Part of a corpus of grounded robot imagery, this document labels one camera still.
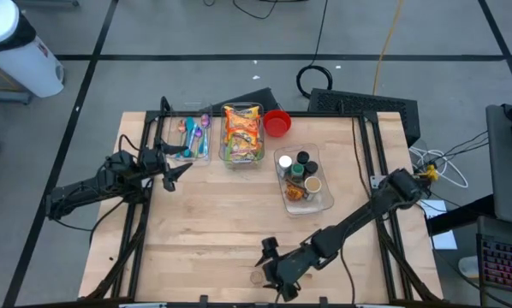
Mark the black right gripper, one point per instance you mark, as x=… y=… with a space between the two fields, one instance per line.
x=287 y=274

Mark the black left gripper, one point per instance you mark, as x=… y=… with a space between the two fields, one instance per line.
x=151 y=160

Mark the teal patterned spoon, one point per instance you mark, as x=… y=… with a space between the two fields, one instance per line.
x=189 y=126

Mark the green and yellow ramen packet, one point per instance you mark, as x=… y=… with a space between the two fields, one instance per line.
x=239 y=156

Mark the orange Maruchan ramen packet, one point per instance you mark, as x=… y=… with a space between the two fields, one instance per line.
x=241 y=119

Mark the orange-brown spice pouch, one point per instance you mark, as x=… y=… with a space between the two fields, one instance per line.
x=293 y=193

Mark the furikake jar tan lid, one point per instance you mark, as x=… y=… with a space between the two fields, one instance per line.
x=313 y=185

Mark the green-lid spice jar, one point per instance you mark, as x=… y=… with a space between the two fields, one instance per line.
x=297 y=170

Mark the white-lid seasoning jar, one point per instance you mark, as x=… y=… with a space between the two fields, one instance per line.
x=285 y=161

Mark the black-lid jar brown label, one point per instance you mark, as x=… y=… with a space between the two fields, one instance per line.
x=311 y=167

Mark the black-lid jar purple label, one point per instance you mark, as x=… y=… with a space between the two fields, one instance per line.
x=303 y=157

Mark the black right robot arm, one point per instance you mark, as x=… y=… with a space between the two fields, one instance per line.
x=358 y=218

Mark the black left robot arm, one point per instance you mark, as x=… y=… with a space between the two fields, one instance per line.
x=85 y=192

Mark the clear plastic cutlery bin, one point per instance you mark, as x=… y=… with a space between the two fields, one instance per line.
x=171 y=154

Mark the cork-stoppered saffron glass jar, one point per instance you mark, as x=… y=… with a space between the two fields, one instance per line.
x=256 y=277

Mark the pink iridescent spoon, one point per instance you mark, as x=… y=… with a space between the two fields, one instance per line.
x=181 y=127

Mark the small purple spoon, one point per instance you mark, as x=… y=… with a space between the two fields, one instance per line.
x=198 y=133

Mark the purple iridescent spoon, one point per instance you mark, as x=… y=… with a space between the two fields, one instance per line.
x=205 y=120

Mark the small black box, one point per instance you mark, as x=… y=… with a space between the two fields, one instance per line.
x=260 y=99

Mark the red bowl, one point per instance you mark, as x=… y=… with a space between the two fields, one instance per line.
x=277 y=124

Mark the white trash can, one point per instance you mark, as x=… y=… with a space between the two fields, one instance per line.
x=25 y=68

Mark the white paper sheet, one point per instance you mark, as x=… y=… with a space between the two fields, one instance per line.
x=444 y=239

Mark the yellow connector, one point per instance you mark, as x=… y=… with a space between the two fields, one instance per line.
x=430 y=172

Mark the black computer tower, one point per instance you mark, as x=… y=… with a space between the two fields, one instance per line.
x=358 y=102

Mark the black desk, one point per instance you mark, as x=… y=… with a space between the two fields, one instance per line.
x=457 y=216

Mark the white computer mouse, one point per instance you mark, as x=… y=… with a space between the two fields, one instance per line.
x=469 y=267

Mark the backlit black keyboard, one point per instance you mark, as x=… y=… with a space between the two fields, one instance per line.
x=506 y=265

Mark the grey laptop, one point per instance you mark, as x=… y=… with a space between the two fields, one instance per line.
x=508 y=179

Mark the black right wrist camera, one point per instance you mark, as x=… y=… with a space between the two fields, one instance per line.
x=270 y=246

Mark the black metal frame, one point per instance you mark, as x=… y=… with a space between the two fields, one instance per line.
x=165 y=104

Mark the black frame clamp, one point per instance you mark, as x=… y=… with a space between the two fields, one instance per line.
x=323 y=301
x=203 y=300

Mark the silver metal bracket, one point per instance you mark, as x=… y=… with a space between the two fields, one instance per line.
x=378 y=181

